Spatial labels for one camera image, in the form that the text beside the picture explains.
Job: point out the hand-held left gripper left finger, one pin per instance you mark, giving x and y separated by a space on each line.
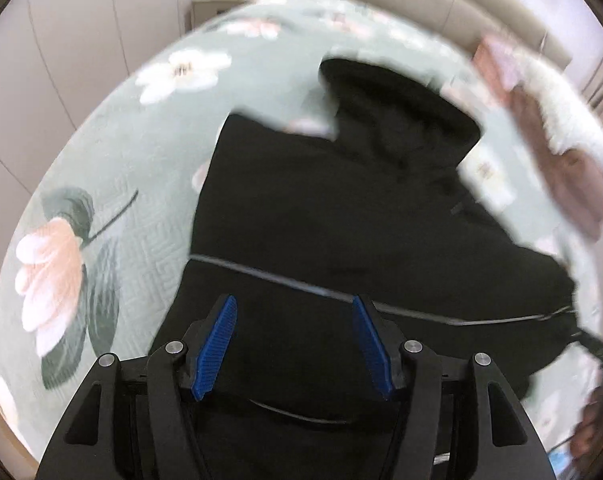
216 340

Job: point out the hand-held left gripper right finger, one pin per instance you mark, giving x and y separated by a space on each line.
374 340

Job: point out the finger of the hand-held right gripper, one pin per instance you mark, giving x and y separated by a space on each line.
596 344

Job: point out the black garment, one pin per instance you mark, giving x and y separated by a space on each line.
306 210

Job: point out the person's right hand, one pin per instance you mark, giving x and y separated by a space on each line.
592 430

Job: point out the green floral bedspread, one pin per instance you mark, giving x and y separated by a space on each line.
131 135

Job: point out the beige nightstand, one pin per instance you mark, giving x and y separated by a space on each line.
211 10

